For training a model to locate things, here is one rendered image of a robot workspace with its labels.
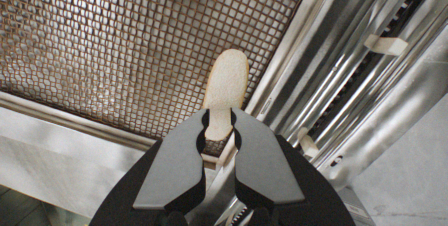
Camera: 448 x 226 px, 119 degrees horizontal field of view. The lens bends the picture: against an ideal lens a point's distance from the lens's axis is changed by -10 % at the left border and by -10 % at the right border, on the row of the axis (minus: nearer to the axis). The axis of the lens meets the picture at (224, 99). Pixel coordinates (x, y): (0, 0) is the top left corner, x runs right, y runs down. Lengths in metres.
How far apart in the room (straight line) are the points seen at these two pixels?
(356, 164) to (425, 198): 0.23
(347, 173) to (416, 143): 0.13
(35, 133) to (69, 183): 0.39
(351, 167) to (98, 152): 0.34
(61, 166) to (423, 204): 0.84
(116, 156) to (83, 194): 0.42
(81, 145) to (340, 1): 0.36
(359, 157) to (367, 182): 0.13
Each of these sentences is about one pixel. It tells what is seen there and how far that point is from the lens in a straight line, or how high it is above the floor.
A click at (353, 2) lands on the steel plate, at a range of 0.24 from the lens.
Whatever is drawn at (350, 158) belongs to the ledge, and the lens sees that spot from 0.27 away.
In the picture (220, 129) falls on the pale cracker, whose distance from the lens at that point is 0.16.
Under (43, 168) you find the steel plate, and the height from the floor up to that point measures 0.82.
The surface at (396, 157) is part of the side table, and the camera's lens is 0.37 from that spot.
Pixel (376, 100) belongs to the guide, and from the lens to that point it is 0.24.
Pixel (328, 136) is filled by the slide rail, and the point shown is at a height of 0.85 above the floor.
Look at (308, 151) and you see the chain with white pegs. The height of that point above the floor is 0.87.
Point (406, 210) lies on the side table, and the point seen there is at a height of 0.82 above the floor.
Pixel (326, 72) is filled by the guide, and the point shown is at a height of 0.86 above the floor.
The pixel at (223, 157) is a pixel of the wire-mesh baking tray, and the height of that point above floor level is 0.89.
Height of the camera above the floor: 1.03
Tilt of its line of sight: 66 degrees down
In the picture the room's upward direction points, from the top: 160 degrees counter-clockwise
